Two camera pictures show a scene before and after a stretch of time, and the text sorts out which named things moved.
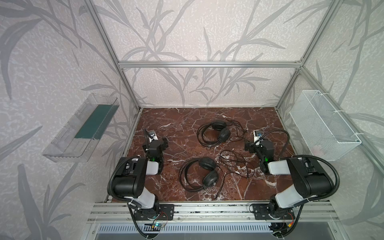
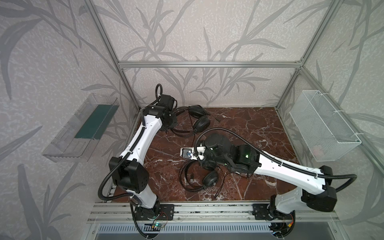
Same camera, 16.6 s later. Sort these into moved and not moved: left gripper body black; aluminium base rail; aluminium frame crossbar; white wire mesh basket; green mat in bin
Moved: left gripper body black
Not moved: white wire mesh basket; aluminium base rail; aluminium frame crossbar; green mat in bin
